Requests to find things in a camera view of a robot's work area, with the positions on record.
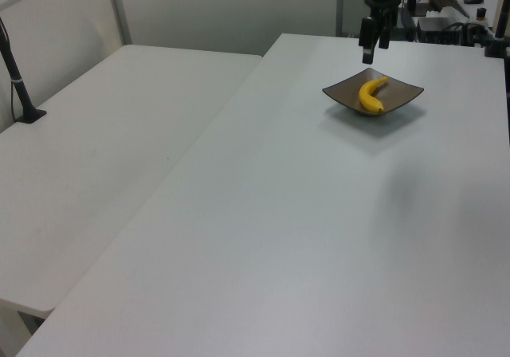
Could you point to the black electronics box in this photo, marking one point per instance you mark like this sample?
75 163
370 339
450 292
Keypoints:
438 26

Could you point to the black clamp camera stand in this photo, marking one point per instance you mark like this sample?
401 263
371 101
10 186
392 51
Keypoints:
499 30

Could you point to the grey partition post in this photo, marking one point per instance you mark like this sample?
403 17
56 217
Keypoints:
118 10

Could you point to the brown square ceramic plate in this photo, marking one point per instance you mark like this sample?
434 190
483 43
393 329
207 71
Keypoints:
372 94

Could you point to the yellow banana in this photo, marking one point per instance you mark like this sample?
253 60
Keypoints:
370 96

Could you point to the grey perforated metal cabinet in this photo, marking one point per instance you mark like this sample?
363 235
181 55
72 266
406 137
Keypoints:
350 2

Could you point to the black camera pole stand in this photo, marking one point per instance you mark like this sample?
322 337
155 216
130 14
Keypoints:
18 82

